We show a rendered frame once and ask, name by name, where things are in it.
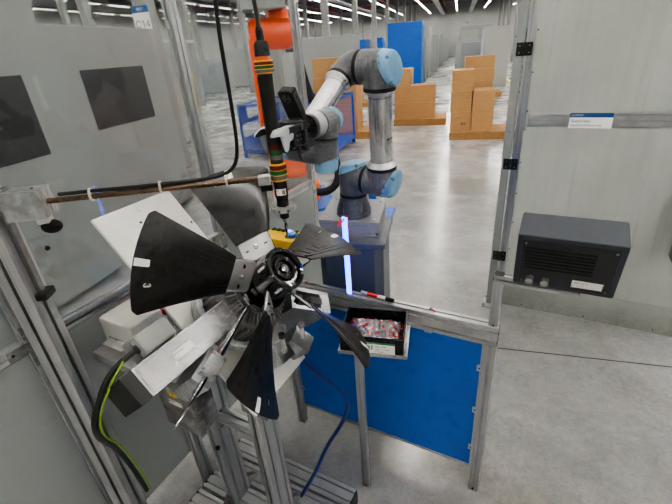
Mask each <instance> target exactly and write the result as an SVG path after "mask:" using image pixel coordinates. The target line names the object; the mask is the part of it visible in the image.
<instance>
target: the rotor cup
mask: <svg viewBox="0 0 672 504"><path fill-rule="evenodd" d="M283 264H285V265H287V266H288V268H289V270H288V271H287V272H285V271H283V270H282V265H283ZM263 266H264V269H263V270H262V271H260V272H259V273H258V270H259V269H260V268H261V267H263ZM303 278H304V270H303V266H302V264H301V262H300V260H299V259H298V258H297V256H296V255H295V254H294V253H292V252H291V251H289V250H287V249H285V248H274V249H272V250H270V251H269V252H268V253H266V254H265V255H264V256H263V257H262V258H261V259H260V260H258V261H257V262H256V267H255V270H254V273H253V276H252V279H251V282H250V286H249V289H248V290H247V292H240V295H241V296H242V298H243V299H244V301H245V302H246V303H247V304H248V305H250V306H251V307H253V308H254V309H257V310H259V311H261V308H262V306H263V304H264V296H265V290H267V291H269V293H270V297H271V300H272V304H273V310H274V309H275V308H277V307H278V306H280V305H281V304H282V302H283V301H284V298H285V296H286V295H287V294H289V293H290V292H292V291H293V290H294V289H296V288H297V287H299V286H300V284H301V283H302V281H303ZM280 288H282V289H283V290H281V291H280V292H279V293H277V294H276V293H275V292H276V291H277V290H279V289H280Z"/></svg>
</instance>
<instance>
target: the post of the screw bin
mask: <svg viewBox="0 0 672 504"><path fill-rule="evenodd" d="M354 363H355V378H356V392H357V407H358V422H359V437H360V451H361V466H362V481H363V486H367V487H370V464H369V446H368V427H367V409H366V390H365V372H364V366H363V364H362V363H361V362H360V360H359V359H358V357H357V356H356V355H354Z"/></svg>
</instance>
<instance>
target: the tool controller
mask: <svg viewBox="0 0 672 504"><path fill-rule="evenodd" d="M630 250H631V237H630V224H629V223H628V222H621V221H610V220H600V219H590V218H579V217H569V216H559V215H548V214H538V213H528V212H524V213H523V216H522V220H521V225H520V229H519V234H518V241H517V249H516V257H515V265H514V273H513V282H517V283H523V284H529V285H534V286H540V287H546V288H552V289H558V290H564V291H570V292H576V293H582V294H588V295H593V296H599V297H605V298H613V297H614V294H615V292H616V289H617V286H618V283H619V280H620V278H621V275H622V272H623V269H624V267H625V264H626V261H627V258H628V256H629V253H630Z"/></svg>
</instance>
